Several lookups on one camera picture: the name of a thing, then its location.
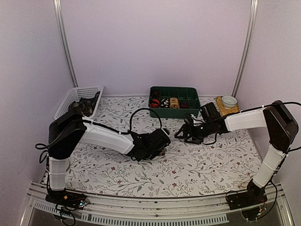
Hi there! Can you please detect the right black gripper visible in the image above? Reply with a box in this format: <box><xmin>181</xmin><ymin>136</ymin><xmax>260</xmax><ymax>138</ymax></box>
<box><xmin>175</xmin><ymin>121</ymin><xmax>214</xmax><ymax>145</ymax></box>

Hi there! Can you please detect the flamingo patterned tie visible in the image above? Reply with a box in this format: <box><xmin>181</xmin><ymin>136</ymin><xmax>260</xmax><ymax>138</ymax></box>
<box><xmin>158</xmin><ymin>148</ymin><xmax>166</xmax><ymax>156</ymax></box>

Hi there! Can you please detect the green divided organizer box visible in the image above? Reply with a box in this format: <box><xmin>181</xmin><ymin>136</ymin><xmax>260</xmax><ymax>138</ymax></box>
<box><xmin>149</xmin><ymin>86</ymin><xmax>201</xmax><ymax>119</ymax></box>

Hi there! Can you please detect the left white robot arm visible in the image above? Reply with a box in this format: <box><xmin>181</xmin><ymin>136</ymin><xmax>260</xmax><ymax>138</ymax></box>
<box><xmin>35</xmin><ymin>116</ymin><xmax>170</xmax><ymax>204</ymax></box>

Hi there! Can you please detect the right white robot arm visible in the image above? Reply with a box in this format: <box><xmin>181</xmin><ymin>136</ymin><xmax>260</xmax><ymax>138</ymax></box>
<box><xmin>174</xmin><ymin>100</ymin><xmax>301</xmax><ymax>205</ymax></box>

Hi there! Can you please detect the pile of dark ties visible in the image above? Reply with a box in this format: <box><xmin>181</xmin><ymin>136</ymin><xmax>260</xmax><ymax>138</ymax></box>
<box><xmin>68</xmin><ymin>91</ymin><xmax>100</xmax><ymax>117</ymax></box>

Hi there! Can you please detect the rolled dark red tie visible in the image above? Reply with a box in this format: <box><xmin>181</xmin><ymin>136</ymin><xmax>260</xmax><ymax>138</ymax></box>
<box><xmin>180</xmin><ymin>100</ymin><xmax>190</xmax><ymax>109</ymax></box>

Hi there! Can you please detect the rolled tan tie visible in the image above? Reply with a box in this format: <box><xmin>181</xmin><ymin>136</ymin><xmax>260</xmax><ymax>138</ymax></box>
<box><xmin>170</xmin><ymin>97</ymin><xmax>180</xmax><ymax>109</ymax></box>

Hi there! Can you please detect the bamboo coaster mat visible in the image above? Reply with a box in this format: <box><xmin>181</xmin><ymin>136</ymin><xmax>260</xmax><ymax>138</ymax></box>
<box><xmin>215</xmin><ymin>96</ymin><xmax>240</xmax><ymax>116</ymax></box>

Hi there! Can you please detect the rolled black white tie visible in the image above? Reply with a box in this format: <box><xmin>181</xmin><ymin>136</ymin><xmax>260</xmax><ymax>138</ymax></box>
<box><xmin>160</xmin><ymin>98</ymin><xmax>170</xmax><ymax>108</ymax></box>

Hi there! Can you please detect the rolled orange black tie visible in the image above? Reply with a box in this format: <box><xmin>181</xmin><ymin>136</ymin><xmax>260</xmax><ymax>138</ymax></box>
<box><xmin>150</xmin><ymin>99</ymin><xmax>160</xmax><ymax>108</ymax></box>

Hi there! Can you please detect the floral patterned table mat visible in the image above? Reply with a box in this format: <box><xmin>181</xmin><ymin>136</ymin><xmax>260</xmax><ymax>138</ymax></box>
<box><xmin>56</xmin><ymin>96</ymin><xmax>268</xmax><ymax>198</ymax></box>

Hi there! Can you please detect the pale green ceramic bowl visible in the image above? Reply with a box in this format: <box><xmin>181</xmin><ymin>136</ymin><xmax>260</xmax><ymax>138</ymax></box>
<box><xmin>222</xmin><ymin>95</ymin><xmax>238</xmax><ymax>109</ymax></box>

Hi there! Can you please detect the rolled dark brown tie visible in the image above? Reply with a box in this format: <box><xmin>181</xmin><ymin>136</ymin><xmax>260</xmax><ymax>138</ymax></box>
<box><xmin>151</xmin><ymin>89</ymin><xmax>160</xmax><ymax>99</ymax></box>

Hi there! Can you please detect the white plastic basket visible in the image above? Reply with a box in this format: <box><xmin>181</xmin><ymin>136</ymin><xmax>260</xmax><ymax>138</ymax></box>
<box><xmin>54</xmin><ymin>86</ymin><xmax>104</xmax><ymax>120</ymax></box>

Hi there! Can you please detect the front aluminium rail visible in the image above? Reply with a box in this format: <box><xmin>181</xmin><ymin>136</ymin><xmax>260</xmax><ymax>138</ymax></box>
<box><xmin>20</xmin><ymin>183</ymin><xmax>294</xmax><ymax>226</ymax></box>

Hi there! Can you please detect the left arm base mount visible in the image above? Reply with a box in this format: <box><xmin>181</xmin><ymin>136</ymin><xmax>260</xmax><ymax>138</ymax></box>
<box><xmin>45</xmin><ymin>191</ymin><xmax>90</xmax><ymax>210</ymax></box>

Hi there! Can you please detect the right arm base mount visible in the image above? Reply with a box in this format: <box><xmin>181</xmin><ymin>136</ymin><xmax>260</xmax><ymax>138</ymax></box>
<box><xmin>225</xmin><ymin>191</ymin><xmax>268</xmax><ymax>210</ymax></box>

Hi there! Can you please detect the right aluminium frame post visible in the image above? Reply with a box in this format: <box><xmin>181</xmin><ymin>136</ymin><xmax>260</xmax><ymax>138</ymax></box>
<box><xmin>232</xmin><ymin>0</ymin><xmax>259</xmax><ymax>97</ymax></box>

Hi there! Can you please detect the aluminium frame post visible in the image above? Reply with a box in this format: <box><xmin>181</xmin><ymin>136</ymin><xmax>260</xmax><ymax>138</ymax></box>
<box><xmin>232</xmin><ymin>0</ymin><xmax>259</xmax><ymax>97</ymax></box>
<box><xmin>53</xmin><ymin>0</ymin><xmax>79</xmax><ymax>88</ymax></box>

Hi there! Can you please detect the left aluminium frame post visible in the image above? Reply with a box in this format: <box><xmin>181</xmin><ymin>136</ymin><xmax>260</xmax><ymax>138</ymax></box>
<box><xmin>53</xmin><ymin>0</ymin><xmax>79</xmax><ymax>88</ymax></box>

